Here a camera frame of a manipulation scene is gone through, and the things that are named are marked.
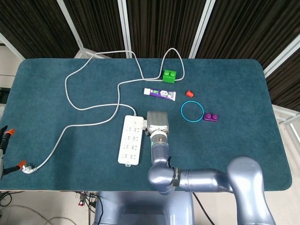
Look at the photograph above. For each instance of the dark pleated screen panel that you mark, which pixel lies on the dark pleated screen panel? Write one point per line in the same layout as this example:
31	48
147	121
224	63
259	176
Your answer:
164	23
246	25
30	23
98	23

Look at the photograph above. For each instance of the small red cap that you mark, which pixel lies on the small red cap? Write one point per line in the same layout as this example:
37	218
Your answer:
189	94

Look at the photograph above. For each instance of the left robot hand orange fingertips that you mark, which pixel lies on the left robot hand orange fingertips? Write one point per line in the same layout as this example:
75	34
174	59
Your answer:
2	161

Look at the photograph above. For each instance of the small red floor device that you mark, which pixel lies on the small red floor device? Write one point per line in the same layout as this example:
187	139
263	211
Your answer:
81	202

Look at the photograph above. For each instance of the purple white toothpaste tube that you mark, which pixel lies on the purple white toothpaste tube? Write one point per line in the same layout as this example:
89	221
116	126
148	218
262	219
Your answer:
161	94

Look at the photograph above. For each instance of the white power strip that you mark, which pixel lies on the white power strip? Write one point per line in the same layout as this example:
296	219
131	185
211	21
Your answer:
127	152

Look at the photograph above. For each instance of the purple building block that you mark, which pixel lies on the purple building block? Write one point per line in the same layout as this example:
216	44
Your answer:
211	117

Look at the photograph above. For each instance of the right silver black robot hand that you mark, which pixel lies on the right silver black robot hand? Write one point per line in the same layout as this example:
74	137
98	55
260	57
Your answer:
157	120

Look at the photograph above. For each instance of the blue-grey robot torso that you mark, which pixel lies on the blue-grey robot torso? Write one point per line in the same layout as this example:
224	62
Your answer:
131	208

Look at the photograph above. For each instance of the white screen frame post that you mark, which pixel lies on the white screen frame post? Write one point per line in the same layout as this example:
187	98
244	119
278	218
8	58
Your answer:
124	28
70	25
10	45
281	57
202	28

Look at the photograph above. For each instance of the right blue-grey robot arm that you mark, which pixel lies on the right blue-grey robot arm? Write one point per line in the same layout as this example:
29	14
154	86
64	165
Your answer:
199	180

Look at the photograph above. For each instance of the teal table mat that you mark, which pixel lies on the teal table mat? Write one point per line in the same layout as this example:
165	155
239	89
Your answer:
70	159

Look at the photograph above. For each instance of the green building block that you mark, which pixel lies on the green building block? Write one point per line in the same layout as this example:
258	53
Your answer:
169	78

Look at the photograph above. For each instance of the white screen frame foot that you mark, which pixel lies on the white screen frame foot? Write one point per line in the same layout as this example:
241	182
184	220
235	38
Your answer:
284	114

